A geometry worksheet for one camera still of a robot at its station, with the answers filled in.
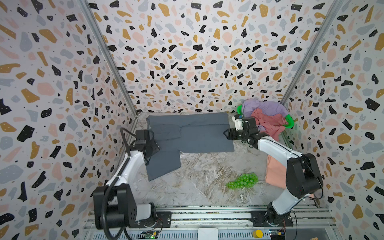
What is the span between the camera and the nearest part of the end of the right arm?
684mm

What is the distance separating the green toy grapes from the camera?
84 cm

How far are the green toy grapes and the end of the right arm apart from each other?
0.78 feet
